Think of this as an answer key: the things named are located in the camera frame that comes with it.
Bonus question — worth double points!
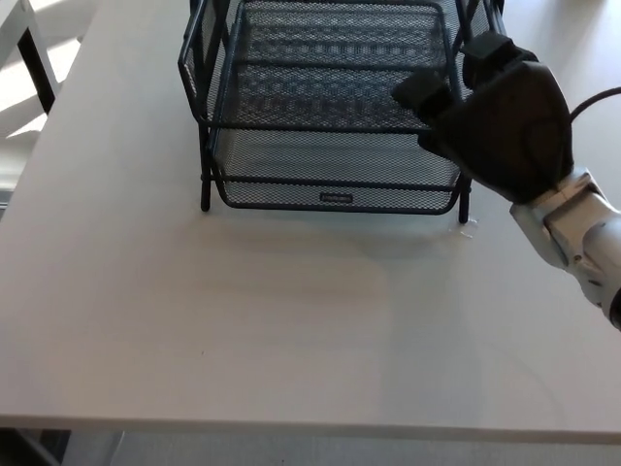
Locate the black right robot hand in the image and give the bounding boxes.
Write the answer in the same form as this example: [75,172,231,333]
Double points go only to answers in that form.
[390,33,577,205]

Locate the black mesh sliding drawer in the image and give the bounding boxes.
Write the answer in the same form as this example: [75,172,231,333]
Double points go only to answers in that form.
[177,0,486,135]

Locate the clear tape piece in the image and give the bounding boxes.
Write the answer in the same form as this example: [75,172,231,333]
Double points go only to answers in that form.
[448,217,479,240]

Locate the black mesh tray with label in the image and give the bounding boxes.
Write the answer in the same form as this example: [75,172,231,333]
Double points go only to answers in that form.
[208,0,474,216]

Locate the white side table black leg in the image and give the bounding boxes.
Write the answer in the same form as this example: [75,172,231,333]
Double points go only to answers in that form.
[0,0,57,116]

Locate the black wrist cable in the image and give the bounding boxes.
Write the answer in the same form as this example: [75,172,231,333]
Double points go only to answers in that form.
[568,85,621,122]

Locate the black wire organizer frame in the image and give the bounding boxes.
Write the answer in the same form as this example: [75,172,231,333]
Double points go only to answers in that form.
[177,0,508,225]

